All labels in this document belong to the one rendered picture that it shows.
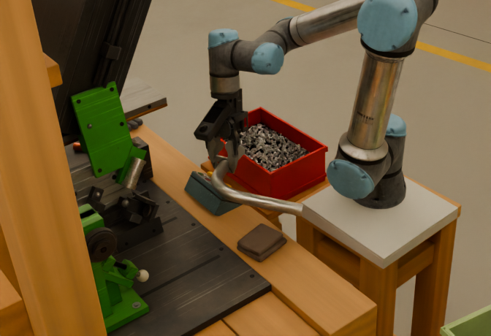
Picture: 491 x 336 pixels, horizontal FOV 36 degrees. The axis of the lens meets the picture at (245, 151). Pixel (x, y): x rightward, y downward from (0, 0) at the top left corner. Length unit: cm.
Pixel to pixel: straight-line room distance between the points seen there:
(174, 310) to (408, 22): 79
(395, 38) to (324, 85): 289
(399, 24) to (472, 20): 380
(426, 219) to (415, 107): 230
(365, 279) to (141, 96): 76
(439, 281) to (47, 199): 139
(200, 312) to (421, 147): 237
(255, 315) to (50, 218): 75
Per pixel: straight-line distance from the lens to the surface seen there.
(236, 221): 191
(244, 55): 179
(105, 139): 182
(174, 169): 213
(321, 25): 180
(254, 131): 230
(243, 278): 175
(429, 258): 211
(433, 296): 222
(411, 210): 197
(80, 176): 184
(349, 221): 192
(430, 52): 483
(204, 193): 196
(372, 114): 167
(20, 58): 94
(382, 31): 154
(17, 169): 100
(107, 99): 181
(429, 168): 372
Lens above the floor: 208
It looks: 33 degrees down
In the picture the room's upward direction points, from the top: 4 degrees counter-clockwise
